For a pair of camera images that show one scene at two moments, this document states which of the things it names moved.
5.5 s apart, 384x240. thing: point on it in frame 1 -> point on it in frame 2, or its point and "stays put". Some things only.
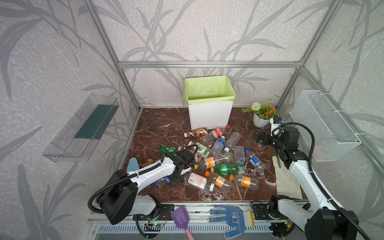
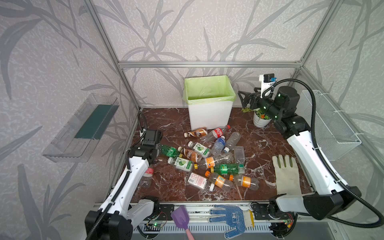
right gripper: x=267 y=139 -> x=253 y=99
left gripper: x=186 y=158 -> x=153 y=151
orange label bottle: x=252 y=183 stays put
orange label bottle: x=221 y=182 stays put
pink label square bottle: x=199 y=181 stays put
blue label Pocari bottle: x=218 y=146 stays put
